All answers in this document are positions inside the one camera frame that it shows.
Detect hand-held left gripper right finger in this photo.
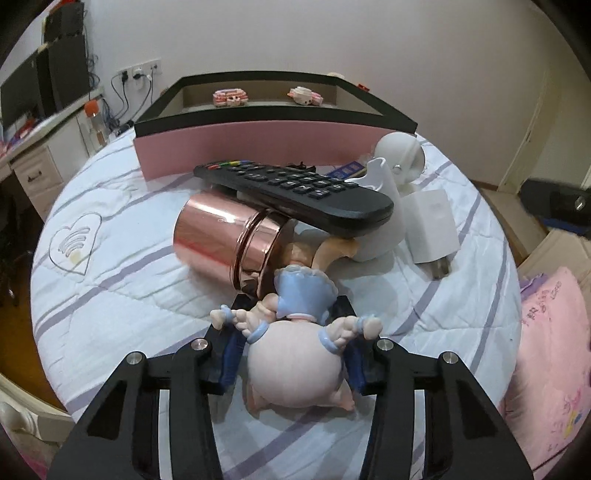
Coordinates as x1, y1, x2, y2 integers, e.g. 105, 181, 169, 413
335, 295, 536, 480

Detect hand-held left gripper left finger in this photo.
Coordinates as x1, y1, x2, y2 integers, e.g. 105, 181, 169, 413
51, 295, 252, 480

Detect doll figurine with blue dress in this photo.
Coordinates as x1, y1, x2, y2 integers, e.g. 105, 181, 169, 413
210, 265, 384, 414

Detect white charger adapter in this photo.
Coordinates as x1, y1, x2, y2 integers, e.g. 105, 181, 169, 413
405, 189, 460, 280

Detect white curved plastic holder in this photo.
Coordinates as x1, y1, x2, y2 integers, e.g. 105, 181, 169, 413
318, 157, 407, 261

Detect white round-headed toy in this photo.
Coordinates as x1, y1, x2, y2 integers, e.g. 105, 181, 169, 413
372, 131, 426, 195

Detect black remote control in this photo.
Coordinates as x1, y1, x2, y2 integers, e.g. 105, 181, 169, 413
193, 159, 394, 233

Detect pink storage box black rim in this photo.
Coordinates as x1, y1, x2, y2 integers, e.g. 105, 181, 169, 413
133, 71, 417, 182

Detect cardboard box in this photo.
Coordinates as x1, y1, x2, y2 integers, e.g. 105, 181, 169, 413
517, 226, 591, 287

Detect white door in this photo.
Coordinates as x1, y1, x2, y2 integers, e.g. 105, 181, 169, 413
501, 92, 548, 190

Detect rose gold metal canister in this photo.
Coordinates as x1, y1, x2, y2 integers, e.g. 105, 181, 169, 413
173, 193, 301, 296

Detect pink printed pillow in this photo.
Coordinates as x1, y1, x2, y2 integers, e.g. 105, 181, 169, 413
501, 265, 591, 480

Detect blue card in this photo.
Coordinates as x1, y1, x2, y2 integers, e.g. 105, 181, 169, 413
325, 161, 368, 180

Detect cream bed footboard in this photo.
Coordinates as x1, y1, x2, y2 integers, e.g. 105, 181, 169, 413
0, 374, 75, 462

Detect white pink building block figure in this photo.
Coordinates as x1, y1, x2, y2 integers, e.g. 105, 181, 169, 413
287, 86, 326, 107

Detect white desk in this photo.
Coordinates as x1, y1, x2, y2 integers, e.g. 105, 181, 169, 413
0, 88, 105, 222

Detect clear bottle orange lid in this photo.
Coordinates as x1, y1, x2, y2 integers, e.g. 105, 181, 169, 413
84, 99, 109, 148

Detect large black speaker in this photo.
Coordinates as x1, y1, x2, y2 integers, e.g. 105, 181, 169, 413
44, 34, 90, 114

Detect black monitor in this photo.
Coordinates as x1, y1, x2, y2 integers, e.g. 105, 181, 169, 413
0, 58, 44, 134

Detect black cables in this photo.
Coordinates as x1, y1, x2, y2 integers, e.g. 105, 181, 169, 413
108, 69, 158, 134

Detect white wall socket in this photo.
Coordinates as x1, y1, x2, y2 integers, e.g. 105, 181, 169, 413
117, 58, 163, 86

